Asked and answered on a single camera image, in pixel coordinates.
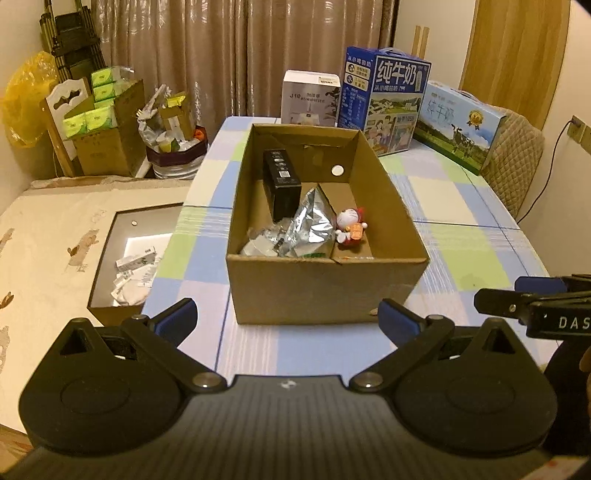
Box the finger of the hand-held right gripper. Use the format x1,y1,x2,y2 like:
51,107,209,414
475,287,536,326
515,276,591,296

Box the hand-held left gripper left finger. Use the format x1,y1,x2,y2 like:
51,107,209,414
34,298,227,393

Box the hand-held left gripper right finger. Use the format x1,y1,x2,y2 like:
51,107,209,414
348,298,546,393

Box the brown cardboard box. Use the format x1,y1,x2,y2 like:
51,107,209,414
225,124,430,326

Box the clear plastic box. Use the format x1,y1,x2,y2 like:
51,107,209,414
239,220,289,257

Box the small cartoon cat figurine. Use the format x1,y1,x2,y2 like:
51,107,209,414
333,207,369,245

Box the silver green foil bag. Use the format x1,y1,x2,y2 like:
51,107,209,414
277,184,339,259

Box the long black product box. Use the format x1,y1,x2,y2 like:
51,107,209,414
263,148,303,223

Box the white papers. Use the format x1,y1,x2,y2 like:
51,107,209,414
111,249,160,308

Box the checked pastel tablecloth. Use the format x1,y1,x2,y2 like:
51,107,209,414
139,115,550,384

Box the dark open gift box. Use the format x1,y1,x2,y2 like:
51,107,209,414
87,203,185,326

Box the beige quilted chair cover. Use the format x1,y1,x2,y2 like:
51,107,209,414
480,108,546,222

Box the printed cream bed sheet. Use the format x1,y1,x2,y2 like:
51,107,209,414
0,178,195,439

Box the dark round box of clutter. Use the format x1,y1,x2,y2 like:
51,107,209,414
147,124,211,168

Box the brown tissue carton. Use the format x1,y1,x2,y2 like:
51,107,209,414
62,78,147,177

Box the cow print milk carton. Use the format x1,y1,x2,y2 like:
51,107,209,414
412,79,507,175

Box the small carton of packaging scraps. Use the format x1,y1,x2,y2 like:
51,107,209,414
139,83,197,148

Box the stack of green tissue packs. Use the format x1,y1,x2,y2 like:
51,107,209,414
62,66,118,140

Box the blue illustrated milk carton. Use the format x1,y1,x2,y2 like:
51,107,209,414
337,46,432,158

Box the white humidifier box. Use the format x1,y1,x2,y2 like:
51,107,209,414
281,70,342,126

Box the white wooden chair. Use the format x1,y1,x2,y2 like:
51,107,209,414
41,76,95,178

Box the yellow plastic bag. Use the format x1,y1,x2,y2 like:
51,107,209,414
2,51,58,148

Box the beige curtain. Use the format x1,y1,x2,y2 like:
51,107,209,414
90,0,398,125

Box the dark folded rack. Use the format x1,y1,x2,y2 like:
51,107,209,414
39,0,114,84

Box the dark charger plug cable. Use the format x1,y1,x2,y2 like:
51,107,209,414
516,116,583,224

